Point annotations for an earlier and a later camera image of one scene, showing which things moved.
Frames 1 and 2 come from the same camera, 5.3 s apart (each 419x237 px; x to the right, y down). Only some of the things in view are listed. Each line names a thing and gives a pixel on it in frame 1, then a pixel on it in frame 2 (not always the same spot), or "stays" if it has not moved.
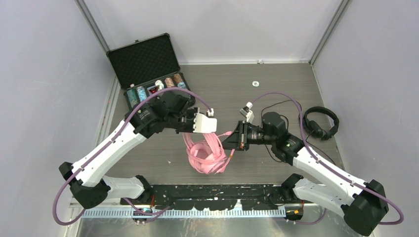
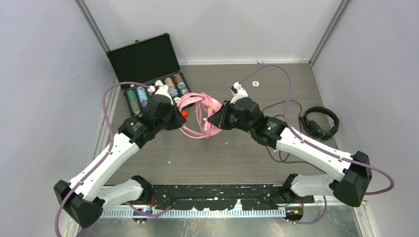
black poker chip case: [145, 67] stays
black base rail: [221, 197] stays
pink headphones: [208, 157] to [207, 107]
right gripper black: [238, 139] to [219, 119]
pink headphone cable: [207, 155] to [209, 116]
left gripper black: [190, 128] to [179, 119]
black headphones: [313, 127] stays
